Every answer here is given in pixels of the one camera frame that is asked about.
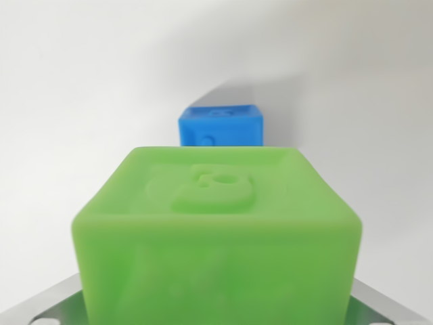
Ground black-padded silver gripper right finger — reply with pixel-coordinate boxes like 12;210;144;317
346;276;433;325

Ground black-padded silver gripper left finger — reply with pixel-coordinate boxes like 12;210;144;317
0;274;87;325

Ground green embossed cube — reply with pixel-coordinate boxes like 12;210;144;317
70;145;363;325

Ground blue embossed cube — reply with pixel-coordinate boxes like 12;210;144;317
178;103;265;148

